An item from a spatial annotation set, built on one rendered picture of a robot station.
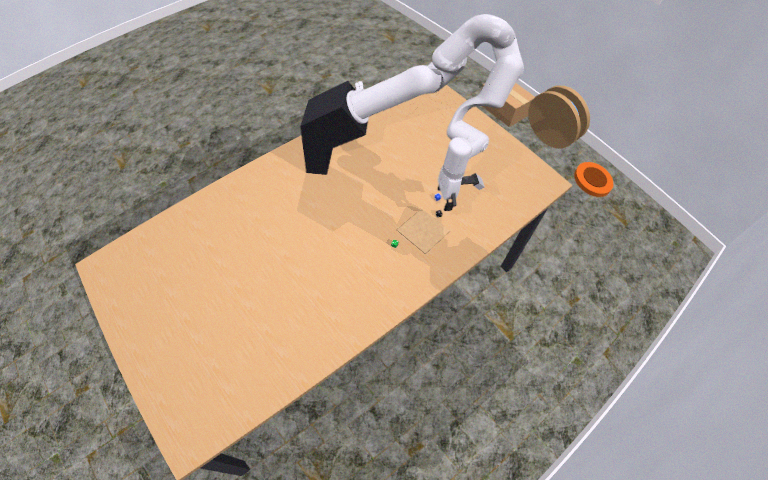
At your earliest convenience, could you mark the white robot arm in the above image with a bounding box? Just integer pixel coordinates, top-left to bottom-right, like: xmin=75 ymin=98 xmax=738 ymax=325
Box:
xmin=347 ymin=14 xmax=524 ymax=190

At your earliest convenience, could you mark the tan textured square mat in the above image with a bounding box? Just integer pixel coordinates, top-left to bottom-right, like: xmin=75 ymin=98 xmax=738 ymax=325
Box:
xmin=397 ymin=209 xmax=450 ymax=254

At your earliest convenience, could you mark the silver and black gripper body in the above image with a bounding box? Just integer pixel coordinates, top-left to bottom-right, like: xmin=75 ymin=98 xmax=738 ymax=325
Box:
xmin=438 ymin=166 xmax=462 ymax=200

